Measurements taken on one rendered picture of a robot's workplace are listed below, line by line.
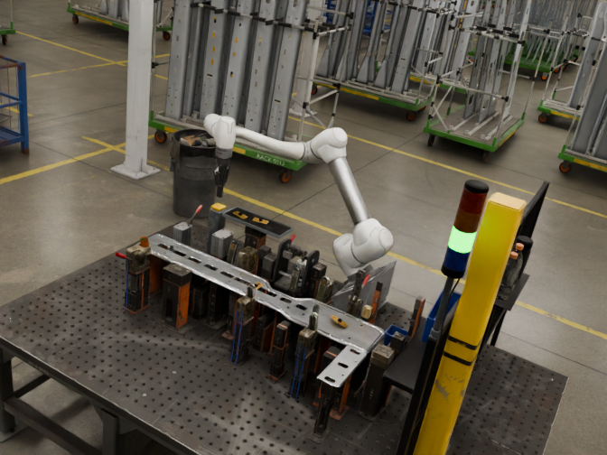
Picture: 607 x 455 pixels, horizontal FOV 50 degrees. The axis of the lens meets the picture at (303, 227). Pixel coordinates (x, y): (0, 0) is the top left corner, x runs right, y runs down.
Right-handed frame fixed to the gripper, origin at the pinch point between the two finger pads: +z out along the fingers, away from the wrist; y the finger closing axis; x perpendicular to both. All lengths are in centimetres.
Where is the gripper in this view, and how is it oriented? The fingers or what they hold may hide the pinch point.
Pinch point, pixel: (219, 190)
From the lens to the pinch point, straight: 361.7
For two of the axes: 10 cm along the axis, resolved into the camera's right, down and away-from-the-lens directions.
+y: -5.0, 3.1, -8.1
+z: -1.5, 8.9, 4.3
